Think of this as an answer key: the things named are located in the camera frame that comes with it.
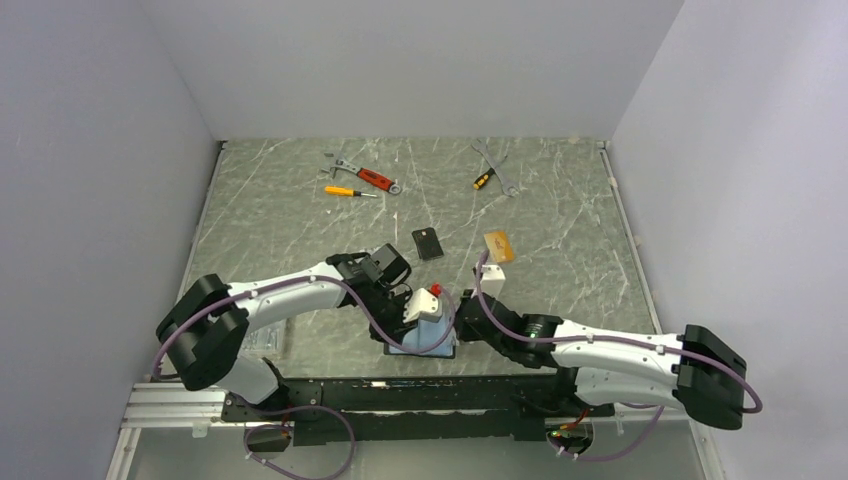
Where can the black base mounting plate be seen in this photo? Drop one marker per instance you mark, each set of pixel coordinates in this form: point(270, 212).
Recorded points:
point(519, 407)

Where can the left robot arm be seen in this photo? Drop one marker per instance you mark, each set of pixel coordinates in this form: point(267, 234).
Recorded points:
point(203, 333)

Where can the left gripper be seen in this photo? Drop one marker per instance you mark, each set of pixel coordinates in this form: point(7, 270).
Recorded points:
point(396, 327)

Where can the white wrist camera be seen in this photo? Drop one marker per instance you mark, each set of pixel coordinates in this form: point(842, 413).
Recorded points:
point(423, 305)
point(489, 279)

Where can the black leather card holder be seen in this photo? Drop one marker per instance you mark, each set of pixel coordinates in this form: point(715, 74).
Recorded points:
point(430, 338)

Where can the black yellow small screwdriver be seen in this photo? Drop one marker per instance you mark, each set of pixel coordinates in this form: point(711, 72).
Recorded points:
point(485, 177)

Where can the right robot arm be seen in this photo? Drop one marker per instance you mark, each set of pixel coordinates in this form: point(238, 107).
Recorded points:
point(695, 371)

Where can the yellow handled screwdriver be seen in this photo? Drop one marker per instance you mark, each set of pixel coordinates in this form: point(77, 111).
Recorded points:
point(346, 192)

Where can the clear plastic screw box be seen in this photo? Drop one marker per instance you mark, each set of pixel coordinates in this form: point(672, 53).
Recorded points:
point(267, 341)

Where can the red handled adjustable wrench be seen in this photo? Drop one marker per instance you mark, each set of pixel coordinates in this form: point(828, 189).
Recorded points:
point(338, 162)

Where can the black credit card stack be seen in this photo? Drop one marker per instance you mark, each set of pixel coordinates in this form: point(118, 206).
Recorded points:
point(427, 244)

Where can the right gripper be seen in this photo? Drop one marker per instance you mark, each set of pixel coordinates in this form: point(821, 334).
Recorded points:
point(463, 329)

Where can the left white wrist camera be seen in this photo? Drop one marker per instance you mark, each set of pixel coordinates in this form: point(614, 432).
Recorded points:
point(423, 305)

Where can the aluminium frame rail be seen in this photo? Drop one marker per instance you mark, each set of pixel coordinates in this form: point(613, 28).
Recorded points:
point(168, 432)

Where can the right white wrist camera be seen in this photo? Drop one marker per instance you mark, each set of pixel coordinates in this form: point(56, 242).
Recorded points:
point(489, 279)

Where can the silver open-end wrench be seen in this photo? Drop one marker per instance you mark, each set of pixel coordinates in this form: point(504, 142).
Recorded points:
point(509, 188)

